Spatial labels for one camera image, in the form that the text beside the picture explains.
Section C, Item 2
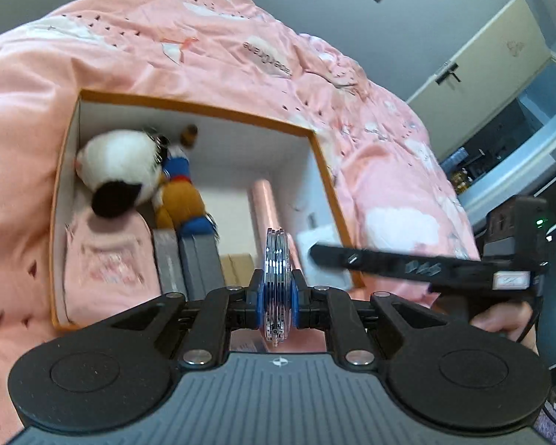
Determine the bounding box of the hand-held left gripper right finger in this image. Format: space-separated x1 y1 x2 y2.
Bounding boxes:
291 270 450 367

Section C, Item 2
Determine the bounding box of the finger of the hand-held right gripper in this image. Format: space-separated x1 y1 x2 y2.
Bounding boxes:
308 241 492 290

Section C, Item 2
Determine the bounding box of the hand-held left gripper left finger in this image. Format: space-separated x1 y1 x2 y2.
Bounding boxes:
93 271 266 367

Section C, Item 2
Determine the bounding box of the round glitter mirror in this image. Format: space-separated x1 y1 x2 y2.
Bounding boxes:
261 227 291 347

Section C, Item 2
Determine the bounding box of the gold box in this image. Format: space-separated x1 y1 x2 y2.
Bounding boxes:
220 253 261 289

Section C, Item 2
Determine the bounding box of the dark grey box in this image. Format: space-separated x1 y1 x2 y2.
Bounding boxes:
178 234 228 298

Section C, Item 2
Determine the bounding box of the pink handheld fan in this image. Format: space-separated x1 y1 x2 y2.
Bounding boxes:
247 178 303 280

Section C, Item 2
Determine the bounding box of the printed card box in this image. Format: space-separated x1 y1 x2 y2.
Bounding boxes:
152 230 189 296

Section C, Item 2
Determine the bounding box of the orange plush keychain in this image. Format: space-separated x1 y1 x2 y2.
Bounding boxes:
150 123 219 238

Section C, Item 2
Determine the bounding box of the orange cardboard box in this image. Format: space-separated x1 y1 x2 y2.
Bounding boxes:
50 88 368 333

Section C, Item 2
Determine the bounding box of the pink zip pouch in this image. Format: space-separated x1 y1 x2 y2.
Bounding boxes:
64 213 161 328

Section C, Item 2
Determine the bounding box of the panda plush keychain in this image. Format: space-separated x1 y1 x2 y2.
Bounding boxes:
74 129 166 220

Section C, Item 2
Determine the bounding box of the person's right hand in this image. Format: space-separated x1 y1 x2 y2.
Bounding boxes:
470 308 538 353

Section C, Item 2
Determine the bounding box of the cluttered dark shelf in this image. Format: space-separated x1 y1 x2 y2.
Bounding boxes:
439 146 493 196

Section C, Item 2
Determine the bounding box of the white door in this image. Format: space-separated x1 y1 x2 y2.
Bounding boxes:
405 0 553 159

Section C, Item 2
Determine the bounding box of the pink printed blanket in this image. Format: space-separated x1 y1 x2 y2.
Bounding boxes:
0 0 485 445

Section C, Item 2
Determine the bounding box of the black door handle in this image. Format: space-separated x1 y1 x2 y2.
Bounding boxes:
436 62 462 86

